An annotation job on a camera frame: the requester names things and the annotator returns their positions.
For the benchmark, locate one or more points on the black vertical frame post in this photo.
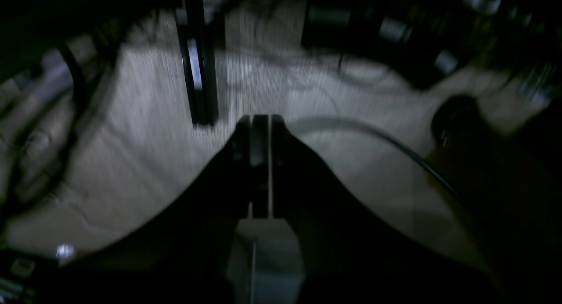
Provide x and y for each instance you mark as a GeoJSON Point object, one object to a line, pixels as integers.
{"type": "Point", "coordinates": [198, 61]}

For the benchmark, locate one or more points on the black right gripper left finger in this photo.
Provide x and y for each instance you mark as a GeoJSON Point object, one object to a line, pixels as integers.
{"type": "Point", "coordinates": [179, 256]}

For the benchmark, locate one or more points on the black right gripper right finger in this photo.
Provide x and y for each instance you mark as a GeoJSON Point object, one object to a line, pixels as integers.
{"type": "Point", "coordinates": [350, 255]}

